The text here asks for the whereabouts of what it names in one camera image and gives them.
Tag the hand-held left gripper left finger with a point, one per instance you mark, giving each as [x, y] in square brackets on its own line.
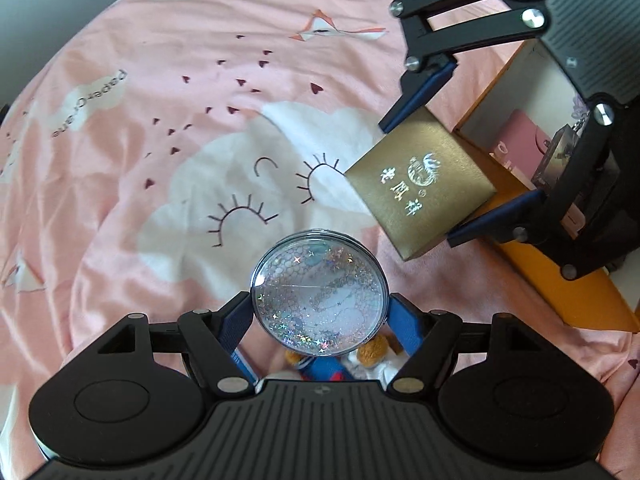
[235, 320]

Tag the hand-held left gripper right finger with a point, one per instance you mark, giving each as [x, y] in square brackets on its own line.
[407, 325]

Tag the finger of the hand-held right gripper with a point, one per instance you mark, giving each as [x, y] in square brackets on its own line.
[500, 215]
[415, 95]

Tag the pink wallet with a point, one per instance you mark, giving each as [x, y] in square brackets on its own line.
[520, 140]

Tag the gold gift box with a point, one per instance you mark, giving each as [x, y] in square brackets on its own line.
[420, 185]

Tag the orange cardboard box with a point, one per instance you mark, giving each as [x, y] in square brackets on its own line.
[590, 300]

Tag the bear doll in blue outfit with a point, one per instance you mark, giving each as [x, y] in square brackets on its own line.
[372, 350]

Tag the blue card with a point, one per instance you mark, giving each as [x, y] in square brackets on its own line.
[242, 365]

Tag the pink printed quilt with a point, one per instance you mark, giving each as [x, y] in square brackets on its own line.
[150, 160]

